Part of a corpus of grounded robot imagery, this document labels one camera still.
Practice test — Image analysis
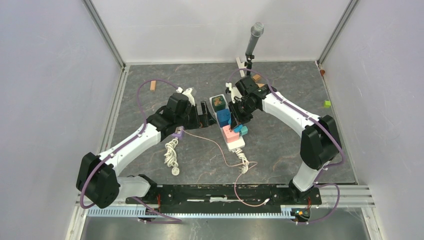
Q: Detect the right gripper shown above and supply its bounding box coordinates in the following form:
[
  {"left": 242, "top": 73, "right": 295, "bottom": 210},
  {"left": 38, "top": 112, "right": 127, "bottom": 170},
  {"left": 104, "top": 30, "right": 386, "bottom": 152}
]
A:
[{"left": 227, "top": 99, "right": 257, "bottom": 130}]

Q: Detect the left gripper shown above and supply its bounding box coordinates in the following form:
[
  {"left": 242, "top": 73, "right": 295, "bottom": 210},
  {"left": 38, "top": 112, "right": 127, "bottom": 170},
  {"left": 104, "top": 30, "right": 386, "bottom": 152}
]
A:
[{"left": 175, "top": 101, "right": 217, "bottom": 131}]

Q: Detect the purple USB power strip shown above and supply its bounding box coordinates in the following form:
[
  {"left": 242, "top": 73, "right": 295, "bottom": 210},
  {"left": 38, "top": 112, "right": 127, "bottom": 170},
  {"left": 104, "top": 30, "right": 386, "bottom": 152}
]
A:
[{"left": 171, "top": 126, "right": 185, "bottom": 139}]

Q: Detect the blue cube socket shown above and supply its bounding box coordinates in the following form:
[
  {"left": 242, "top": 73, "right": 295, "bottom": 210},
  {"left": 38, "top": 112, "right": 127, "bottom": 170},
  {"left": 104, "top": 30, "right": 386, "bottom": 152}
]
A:
[{"left": 216, "top": 108, "right": 231, "bottom": 128}]

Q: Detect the dark green cube socket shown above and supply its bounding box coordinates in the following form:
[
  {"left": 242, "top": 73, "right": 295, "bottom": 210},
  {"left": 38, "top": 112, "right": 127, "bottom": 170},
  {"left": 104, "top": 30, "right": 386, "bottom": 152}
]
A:
[{"left": 210, "top": 95, "right": 227, "bottom": 113}]

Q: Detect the teal plug adapter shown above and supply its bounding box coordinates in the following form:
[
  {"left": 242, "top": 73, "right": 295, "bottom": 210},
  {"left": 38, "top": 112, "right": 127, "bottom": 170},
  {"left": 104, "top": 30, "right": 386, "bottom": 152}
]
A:
[{"left": 239, "top": 125, "right": 248, "bottom": 136}]

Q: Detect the pink cube socket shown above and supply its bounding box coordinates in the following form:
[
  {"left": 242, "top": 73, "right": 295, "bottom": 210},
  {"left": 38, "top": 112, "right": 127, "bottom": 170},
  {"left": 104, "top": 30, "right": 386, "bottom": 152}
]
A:
[{"left": 222, "top": 125, "right": 240, "bottom": 144}]

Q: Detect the white multicolour power strip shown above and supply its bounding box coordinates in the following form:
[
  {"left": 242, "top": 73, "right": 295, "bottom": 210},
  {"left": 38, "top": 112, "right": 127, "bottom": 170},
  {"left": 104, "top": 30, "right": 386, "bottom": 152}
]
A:
[{"left": 209, "top": 94, "right": 245, "bottom": 152}]

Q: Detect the blue adapter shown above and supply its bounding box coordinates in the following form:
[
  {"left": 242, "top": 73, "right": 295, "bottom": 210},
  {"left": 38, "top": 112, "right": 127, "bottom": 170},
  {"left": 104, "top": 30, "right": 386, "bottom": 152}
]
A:
[{"left": 232, "top": 124, "right": 243, "bottom": 133}]

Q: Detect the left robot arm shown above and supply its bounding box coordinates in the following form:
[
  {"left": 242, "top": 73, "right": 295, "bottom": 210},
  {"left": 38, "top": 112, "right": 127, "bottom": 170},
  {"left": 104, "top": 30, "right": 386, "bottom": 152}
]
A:
[{"left": 76, "top": 93, "right": 217, "bottom": 209}]

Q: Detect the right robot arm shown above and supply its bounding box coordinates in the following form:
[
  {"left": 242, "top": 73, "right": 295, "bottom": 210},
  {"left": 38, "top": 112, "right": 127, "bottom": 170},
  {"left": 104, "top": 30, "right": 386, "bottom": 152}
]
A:
[{"left": 225, "top": 76, "right": 342, "bottom": 204}]

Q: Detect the upper wooden block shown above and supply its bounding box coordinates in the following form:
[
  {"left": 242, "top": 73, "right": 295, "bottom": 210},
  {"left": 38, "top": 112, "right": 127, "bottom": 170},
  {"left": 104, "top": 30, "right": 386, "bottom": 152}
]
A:
[{"left": 252, "top": 74, "right": 262, "bottom": 83}]

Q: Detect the black tripod stand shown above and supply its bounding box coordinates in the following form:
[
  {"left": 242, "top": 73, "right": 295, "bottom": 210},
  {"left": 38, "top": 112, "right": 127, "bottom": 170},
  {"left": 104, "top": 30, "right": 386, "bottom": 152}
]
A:
[{"left": 244, "top": 54, "right": 255, "bottom": 76}]

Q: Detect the left wooden block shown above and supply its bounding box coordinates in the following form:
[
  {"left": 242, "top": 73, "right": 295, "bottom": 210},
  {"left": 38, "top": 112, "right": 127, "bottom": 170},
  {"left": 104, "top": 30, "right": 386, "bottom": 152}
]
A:
[{"left": 149, "top": 80, "right": 157, "bottom": 92}]

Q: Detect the grey microphone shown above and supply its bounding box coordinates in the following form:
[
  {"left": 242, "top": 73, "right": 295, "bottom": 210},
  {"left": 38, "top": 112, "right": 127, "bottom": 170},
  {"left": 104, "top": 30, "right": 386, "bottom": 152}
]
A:
[{"left": 245, "top": 22, "right": 265, "bottom": 56}]

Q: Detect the small green cube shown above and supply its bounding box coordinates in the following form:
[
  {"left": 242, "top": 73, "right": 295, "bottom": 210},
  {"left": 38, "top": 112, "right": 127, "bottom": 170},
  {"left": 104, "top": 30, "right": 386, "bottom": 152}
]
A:
[{"left": 323, "top": 100, "right": 332, "bottom": 109}]

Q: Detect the white bracket piece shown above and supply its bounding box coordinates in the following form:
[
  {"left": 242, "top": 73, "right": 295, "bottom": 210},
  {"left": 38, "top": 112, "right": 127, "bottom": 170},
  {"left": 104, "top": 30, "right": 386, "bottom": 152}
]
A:
[{"left": 235, "top": 57, "right": 246, "bottom": 78}]

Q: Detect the white coiled power cord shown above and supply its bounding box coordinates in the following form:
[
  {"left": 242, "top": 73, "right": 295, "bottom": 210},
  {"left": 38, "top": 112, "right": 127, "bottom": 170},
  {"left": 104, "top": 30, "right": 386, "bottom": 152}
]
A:
[{"left": 163, "top": 137, "right": 181, "bottom": 176}]

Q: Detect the pink charging cable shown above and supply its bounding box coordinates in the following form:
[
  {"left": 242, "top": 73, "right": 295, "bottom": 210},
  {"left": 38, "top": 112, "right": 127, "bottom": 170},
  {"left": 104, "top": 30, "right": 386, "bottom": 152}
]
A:
[{"left": 183, "top": 129, "right": 271, "bottom": 208}]

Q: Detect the white strip cord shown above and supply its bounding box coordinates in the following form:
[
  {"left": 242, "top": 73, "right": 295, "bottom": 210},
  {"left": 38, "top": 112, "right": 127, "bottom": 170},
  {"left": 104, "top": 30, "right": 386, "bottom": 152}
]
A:
[{"left": 234, "top": 148, "right": 251, "bottom": 175}]

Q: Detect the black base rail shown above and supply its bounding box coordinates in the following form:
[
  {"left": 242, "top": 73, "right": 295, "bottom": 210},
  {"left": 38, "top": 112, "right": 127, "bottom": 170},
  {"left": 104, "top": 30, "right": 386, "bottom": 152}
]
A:
[{"left": 141, "top": 184, "right": 322, "bottom": 214}]

